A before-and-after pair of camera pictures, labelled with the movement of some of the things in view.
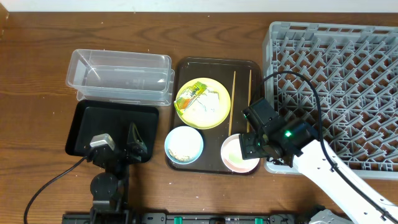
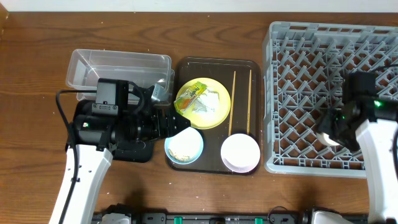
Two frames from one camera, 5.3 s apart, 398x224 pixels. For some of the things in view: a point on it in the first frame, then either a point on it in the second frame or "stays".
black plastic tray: x=89 y=119 stays
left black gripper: x=137 y=147 → x=170 y=126
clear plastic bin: x=121 y=78 stays
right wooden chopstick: x=249 y=101 stays
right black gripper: x=247 y=149 → x=324 y=124
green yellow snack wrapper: x=189 y=96 stays
